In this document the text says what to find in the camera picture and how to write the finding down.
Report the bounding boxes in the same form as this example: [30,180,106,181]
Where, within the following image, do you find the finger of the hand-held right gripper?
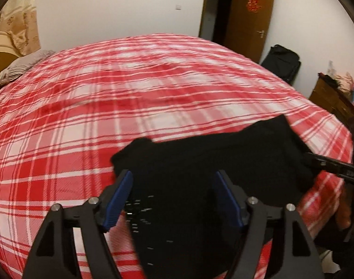
[306,151,354,188]

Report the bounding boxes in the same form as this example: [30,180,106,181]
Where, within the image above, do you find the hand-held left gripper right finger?
[215,169,326,279]

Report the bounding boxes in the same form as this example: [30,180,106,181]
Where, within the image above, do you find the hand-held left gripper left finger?
[21,169,134,279]

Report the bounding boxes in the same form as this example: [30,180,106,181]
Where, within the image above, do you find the black pants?
[111,114,318,279]

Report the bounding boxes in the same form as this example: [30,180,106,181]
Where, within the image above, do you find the person's right hand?
[337,190,354,231]

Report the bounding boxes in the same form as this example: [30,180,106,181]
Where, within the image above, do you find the brown wooden dresser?
[309,74,354,123]

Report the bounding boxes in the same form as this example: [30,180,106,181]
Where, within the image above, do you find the person's dark clothing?
[314,224,354,279]

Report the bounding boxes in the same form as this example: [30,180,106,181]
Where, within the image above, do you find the red plaid bed sheet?
[0,33,354,279]

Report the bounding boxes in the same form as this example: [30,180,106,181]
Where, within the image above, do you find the black suitcase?
[261,44,301,85]

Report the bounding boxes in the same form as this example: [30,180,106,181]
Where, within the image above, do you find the brown wooden door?
[224,0,275,64]

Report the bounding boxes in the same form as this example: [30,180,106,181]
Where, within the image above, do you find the grey patterned pillow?
[0,49,56,85]

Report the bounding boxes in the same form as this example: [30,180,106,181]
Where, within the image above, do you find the beige and brown headboard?
[0,31,20,93]

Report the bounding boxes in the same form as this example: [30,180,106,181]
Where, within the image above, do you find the beige patterned curtain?
[0,0,42,56]

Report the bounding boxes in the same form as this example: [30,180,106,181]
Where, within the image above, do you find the dark wooden door frame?
[199,0,246,47]

